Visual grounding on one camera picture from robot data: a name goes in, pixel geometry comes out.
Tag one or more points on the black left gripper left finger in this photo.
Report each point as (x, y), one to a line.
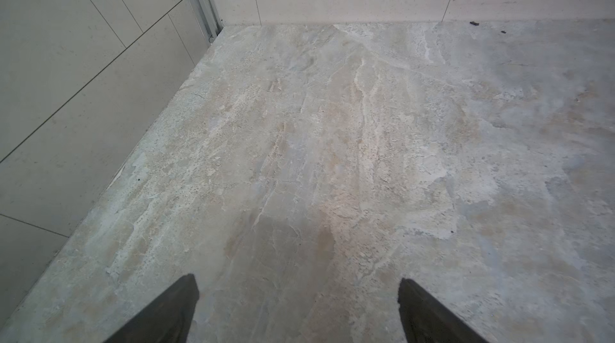
(166, 319)

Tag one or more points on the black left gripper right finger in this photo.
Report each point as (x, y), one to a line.
(425, 319)

